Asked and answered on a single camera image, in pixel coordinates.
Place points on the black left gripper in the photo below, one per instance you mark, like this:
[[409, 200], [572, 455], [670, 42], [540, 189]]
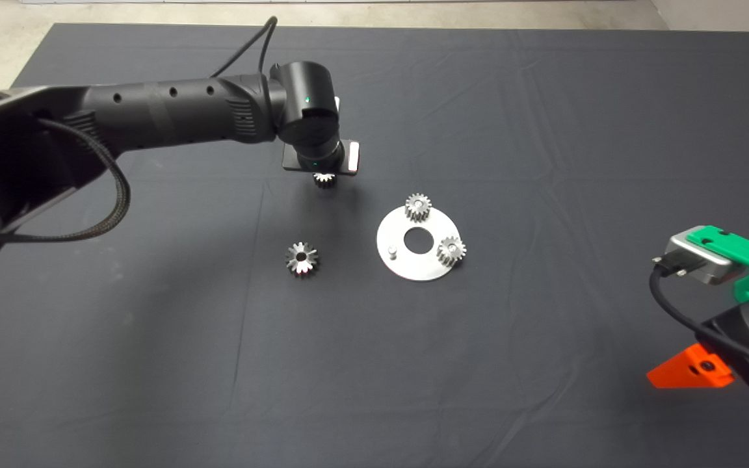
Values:
[[352, 159]]

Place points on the small steel gear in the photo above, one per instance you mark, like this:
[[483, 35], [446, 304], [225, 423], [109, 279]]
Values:
[[325, 181], [450, 250], [417, 207]]

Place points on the larger steel gear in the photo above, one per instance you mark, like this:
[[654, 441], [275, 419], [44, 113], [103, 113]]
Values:
[[302, 259]]

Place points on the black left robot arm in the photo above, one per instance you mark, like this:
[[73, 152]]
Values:
[[166, 117]]

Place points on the round metal plate with hole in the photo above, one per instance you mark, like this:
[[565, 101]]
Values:
[[413, 266]]

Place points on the dark grey table cloth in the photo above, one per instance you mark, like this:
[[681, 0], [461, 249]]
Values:
[[374, 364]]

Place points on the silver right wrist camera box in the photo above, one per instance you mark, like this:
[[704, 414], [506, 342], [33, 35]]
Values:
[[695, 257]]

